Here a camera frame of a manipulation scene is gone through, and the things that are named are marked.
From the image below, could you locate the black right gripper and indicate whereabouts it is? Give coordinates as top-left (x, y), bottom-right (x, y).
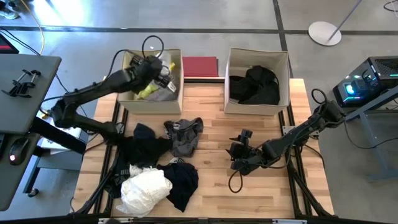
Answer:
top-left (226, 136), bottom-right (261, 175)

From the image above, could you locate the dark grey garment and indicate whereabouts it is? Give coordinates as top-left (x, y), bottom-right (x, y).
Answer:
top-left (164, 117), bottom-right (205, 158)

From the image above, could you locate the black garment with white stripes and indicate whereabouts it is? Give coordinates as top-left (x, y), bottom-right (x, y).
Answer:
top-left (104, 161), bottom-right (131, 199)

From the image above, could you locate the yellow-green garment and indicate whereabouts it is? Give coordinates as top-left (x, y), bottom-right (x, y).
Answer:
top-left (135, 62), bottom-right (176, 101)

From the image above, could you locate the beige fabric storage bin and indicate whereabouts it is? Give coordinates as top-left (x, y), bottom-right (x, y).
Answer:
top-left (223, 47), bottom-right (291, 116)
top-left (117, 48), bottom-right (185, 115)

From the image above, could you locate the black garment pile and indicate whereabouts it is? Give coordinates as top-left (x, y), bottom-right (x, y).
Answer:
top-left (229, 65), bottom-right (280, 106)

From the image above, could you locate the black clamp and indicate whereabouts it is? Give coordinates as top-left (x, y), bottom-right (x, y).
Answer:
top-left (1, 68), bottom-right (42, 99)

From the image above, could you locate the grey metal table stand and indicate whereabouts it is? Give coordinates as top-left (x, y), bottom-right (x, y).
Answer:
top-left (343, 88), bottom-right (398, 183)

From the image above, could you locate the grey side desk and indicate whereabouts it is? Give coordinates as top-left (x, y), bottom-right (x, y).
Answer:
top-left (0, 53), bottom-right (88, 212)

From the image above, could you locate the white round stand base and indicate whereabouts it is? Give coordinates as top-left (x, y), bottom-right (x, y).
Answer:
top-left (307, 21), bottom-right (342, 47)

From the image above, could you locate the dark device with red stripe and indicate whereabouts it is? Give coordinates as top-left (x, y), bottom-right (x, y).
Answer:
top-left (0, 32), bottom-right (20, 54)

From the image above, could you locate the black computer mouse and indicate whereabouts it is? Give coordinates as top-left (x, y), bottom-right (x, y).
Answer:
top-left (8, 138), bottom-right (30, 166)

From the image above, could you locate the grey shoe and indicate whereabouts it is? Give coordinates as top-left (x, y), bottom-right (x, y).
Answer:
top-left (0, 7), bottom-right (20, 20)

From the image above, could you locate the black computer case with lights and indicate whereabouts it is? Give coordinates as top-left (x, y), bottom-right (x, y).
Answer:
top-left (332, 55), bottom-right (398, 108)

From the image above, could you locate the grey stand pole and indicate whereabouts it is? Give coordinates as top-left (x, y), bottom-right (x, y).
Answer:
top-left (328, 0), bottom-right (363, 41)

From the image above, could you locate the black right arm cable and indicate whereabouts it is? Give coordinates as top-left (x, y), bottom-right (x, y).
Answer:
top-left (311, 88), bottom-right (328, 105)
top-left (228, 169), bottom-right (244, 194)

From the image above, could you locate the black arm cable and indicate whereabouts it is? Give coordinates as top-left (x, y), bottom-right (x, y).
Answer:
top-left (311, 88), bottom-right (328, 105)
top-left (228, 169), bottom-right (244, 194)
top-left (109, 49), bottom-right (135, 75)
top-left (142, 35), bottom-right (165, 59)

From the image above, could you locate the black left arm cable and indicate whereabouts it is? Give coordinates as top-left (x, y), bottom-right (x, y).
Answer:
top-left (109, 49), bottom-right (135, 75)
top-left (142, 35), bottom-right (165, 59)

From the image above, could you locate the silver metal bracket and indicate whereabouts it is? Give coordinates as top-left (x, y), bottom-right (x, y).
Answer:
top-left (272, 218), bottom-right (307, 224)
top-left (98, 217), bottom-right (134, 224)

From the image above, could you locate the black floor cable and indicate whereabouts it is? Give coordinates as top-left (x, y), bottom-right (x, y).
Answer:
top-left (343, 120), bottom-right (398, 151)
top-left (55, 73), bottom-right (91, 124)
top-left (0, 27), bottom-right (42, 56)

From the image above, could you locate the black aluminium table frame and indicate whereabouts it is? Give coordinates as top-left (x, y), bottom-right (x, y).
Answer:
top-left (70, 76), bottom-right (335, 224)

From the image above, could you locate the yellow cable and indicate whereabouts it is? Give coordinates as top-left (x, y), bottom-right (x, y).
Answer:
top-left (20, 0), bottom-right (45, 56)

